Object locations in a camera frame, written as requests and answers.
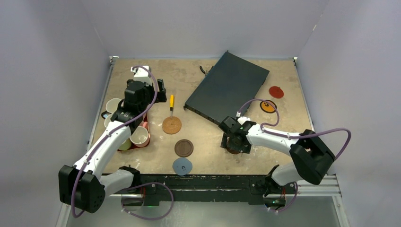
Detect green cup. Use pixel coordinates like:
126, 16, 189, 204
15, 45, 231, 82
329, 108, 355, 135
118, 139, 132, 151

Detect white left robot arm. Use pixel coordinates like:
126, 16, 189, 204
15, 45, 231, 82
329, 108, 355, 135
58, 79, 166, 213

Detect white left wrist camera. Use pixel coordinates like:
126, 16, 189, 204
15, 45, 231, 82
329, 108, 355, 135
131, 67, 153, 85

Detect dark flat metal box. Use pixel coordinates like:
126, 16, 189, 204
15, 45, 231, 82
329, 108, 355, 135
183, 51, 270, 125

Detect red round coaster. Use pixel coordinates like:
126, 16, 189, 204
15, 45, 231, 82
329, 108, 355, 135
269, 86, 284, 99

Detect black front base frame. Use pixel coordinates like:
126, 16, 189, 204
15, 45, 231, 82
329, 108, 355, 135
121, 174, 296, 207

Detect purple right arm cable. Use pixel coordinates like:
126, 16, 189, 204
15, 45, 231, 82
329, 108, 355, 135
236, 99, 352, 161

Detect aluminium table rail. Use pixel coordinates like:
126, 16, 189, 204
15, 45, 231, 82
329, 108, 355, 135
86, 56, 119, 151

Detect orange smiley coaster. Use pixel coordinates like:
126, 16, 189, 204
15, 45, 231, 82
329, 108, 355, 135
259, 100, 277, 114

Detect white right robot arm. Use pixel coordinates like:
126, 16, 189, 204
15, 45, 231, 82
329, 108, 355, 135
160, 79, 335, 192

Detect black handled pliers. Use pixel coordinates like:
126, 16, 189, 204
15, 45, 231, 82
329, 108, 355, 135
199, 66, 214, 76

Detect pink mug front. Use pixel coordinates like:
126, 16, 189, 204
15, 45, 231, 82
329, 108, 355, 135
129, 122, 150, 148

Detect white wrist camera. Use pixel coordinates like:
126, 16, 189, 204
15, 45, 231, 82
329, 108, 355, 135
236, 112, 251, 125
131, 67, 153, 85

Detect yellow handled screwdriver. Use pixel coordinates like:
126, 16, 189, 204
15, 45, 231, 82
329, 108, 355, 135
169, 95, 174, 118

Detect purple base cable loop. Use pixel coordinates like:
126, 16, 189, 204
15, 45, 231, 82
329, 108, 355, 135
121, 182, 174, 221

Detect dark wooden coaster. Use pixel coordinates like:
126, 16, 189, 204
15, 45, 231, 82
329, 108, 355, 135
174, 139, 194, 157
226, 148, 241, 155

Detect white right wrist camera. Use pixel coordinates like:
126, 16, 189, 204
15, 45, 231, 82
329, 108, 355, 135
236, 112, 251, 125

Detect woven cork coaster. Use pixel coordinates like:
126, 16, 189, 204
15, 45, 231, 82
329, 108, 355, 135
162, 116, 182, 135

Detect blue grey smiley coaster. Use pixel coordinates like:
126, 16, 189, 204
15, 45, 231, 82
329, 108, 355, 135
172, 157, 193, 176

